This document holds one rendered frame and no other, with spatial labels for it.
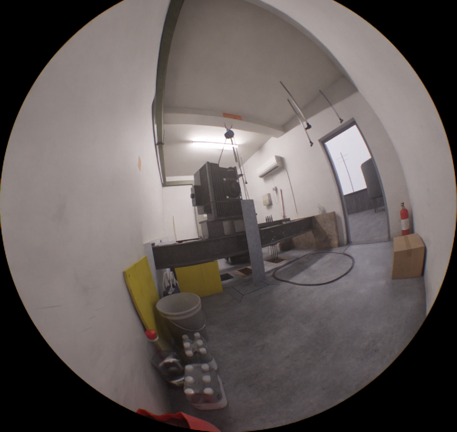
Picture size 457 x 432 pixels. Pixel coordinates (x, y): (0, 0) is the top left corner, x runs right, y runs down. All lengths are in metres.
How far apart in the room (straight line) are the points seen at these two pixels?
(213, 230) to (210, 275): 0.53
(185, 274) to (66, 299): 1.37
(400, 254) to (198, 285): 1.99
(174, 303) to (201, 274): 0.64
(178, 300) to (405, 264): 1.80
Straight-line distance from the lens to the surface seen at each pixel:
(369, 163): 6.78
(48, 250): 0.34
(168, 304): 1.06
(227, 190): 1.73
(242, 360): 0.93
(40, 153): 0.34
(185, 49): 2.19
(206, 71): 2.33
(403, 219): 2.41
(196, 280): 1.62
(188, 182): 5.16
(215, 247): 1.67
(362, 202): 9.28
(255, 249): 1.69
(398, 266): 1.50
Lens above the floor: 0.77
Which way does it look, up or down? 10 degrees up
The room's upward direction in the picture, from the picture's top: 9 degrees counter-clockwise
